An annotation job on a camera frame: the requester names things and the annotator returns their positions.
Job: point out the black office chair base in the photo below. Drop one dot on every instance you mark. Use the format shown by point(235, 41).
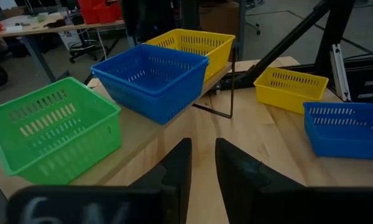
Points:
point(84, 49)

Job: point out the yellow plastic slotted basket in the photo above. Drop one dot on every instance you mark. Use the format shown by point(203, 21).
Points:
point(286, 102)
point(217, 59)

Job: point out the black box white labels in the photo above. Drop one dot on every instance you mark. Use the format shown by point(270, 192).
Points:
point(366, 77)

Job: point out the red plastic storage bin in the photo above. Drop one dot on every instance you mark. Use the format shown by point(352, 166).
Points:
point(108, 12)
point(87, 14)

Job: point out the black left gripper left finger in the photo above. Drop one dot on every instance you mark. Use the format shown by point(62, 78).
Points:
point(183, 174)

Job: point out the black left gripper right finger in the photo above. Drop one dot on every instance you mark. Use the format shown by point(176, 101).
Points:
point(236, 180)

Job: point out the blue plastic slotted basket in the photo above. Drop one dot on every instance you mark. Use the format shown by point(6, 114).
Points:
point(338, 146)
point(149, 74)
point(136, 105)

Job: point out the brown cardboard box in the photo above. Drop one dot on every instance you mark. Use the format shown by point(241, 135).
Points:
point(219, 18)

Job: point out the wooden background desk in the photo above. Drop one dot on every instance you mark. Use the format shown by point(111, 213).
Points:
point(34, 29)

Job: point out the silver aluminium profile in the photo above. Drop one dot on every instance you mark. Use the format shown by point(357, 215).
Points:
point(340, 74)

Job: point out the green plastic slotted basket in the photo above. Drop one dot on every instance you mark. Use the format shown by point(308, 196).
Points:
point(81, 149)

